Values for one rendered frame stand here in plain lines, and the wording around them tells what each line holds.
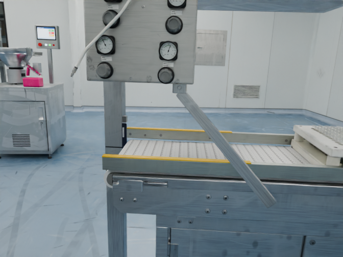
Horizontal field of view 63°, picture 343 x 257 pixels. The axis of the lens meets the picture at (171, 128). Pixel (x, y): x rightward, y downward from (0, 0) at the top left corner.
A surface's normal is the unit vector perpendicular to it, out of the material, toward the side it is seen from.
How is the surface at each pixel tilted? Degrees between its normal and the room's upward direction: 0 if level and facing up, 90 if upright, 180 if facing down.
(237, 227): 90
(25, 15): 90
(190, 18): 90
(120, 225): 90
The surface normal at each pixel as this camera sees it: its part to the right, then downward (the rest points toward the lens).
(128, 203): -0.05, 0.24
